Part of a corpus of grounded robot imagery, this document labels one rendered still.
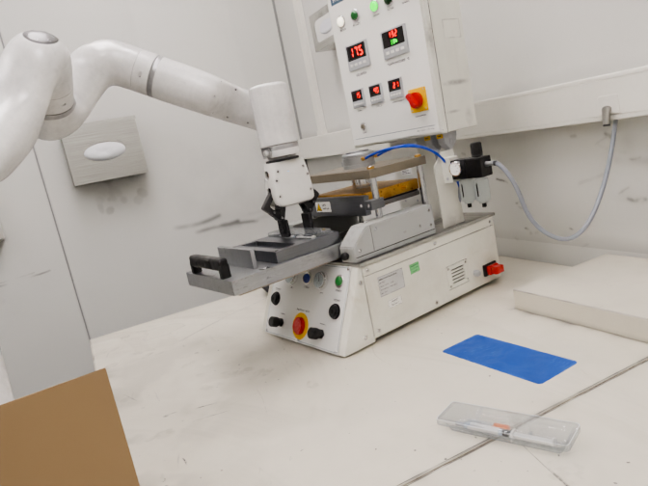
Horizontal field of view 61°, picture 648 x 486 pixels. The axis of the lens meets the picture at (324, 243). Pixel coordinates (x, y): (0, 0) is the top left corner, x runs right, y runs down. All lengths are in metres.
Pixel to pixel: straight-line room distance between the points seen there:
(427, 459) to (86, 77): 0.96
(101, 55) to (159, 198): 1.45
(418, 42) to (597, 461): 0.95
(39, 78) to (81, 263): 1.60
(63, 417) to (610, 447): 0.66
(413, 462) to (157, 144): 2.10
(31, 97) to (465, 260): 0.98
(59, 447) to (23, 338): 2.00
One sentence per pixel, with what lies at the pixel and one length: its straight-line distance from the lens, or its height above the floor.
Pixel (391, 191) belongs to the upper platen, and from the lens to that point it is 1.29.
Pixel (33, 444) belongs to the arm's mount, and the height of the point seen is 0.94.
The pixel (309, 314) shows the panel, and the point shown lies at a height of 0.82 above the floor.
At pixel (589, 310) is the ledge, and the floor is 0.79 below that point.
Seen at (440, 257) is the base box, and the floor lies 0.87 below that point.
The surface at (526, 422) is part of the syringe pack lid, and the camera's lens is 0.83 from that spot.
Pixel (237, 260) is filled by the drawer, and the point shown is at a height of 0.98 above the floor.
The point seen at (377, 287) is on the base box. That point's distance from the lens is 1.18.
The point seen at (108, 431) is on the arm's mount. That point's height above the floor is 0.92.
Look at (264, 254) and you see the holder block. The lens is 1.15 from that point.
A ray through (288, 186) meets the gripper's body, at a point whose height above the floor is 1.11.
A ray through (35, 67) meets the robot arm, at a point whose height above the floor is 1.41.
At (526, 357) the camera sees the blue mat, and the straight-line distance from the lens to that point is 1.06.
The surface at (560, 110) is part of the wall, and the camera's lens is 1.45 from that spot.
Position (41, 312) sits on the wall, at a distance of 2.67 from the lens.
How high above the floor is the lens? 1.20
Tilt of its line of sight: 11 degrees down
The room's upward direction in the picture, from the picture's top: 11 degrees counter-clockwise
